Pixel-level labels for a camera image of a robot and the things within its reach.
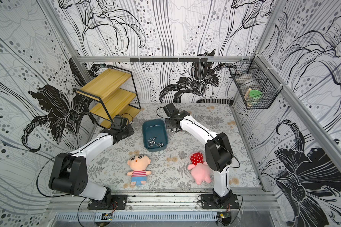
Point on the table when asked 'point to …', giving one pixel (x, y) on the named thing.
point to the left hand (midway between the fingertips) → (132, 131)
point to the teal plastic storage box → (155, 133)
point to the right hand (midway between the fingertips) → (173, 122)
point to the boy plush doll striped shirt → (139, 163)
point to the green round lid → (254, 92)
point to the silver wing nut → (172, 130)
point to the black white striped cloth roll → (229, 101)
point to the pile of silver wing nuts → (152, 142)
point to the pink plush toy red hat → (200, 170)
